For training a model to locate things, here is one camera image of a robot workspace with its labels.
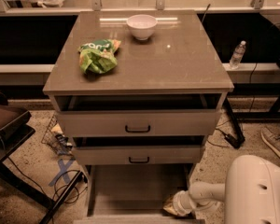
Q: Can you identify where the white bowl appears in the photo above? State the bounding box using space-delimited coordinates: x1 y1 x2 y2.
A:
126 14 158 40

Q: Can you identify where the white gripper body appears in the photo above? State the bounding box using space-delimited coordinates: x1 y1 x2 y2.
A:
173 190 197 217

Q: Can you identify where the clear plastic water bottle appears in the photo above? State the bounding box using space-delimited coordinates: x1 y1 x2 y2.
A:
230 41 246 69

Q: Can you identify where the grey three-drawer cabinet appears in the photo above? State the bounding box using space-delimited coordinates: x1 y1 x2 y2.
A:
42 10 235 173

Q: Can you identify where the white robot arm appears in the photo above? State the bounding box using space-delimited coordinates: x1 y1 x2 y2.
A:
163 155 280 224

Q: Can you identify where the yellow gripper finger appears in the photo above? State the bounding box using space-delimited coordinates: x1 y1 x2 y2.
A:
163 197 177 216

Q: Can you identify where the grey drawer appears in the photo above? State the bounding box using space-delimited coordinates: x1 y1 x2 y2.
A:
56 110 221 137
73 146 203 165
74 164 204 224

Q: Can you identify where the black cable on floor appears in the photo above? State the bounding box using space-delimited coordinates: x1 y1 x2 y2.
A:
7 156 89 205

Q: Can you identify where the green chip bag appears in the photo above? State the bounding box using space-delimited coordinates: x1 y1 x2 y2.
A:
77 39 121 74

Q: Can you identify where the wire basket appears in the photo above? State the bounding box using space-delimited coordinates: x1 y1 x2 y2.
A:
41 116 72 156

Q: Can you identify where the black table leg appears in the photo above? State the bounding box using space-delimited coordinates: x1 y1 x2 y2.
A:
223 99 245 144

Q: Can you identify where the black power adapter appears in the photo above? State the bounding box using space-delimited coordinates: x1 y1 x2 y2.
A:
217 129 241 149

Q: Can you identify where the grey sneaker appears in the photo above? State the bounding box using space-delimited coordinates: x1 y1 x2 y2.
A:
260 127 280 158

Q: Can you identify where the black stand on left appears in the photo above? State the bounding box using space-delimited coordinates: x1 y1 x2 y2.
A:
0 92 83 224

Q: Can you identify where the blue tape cross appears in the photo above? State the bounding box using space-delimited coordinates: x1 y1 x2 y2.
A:
49 159 74 187

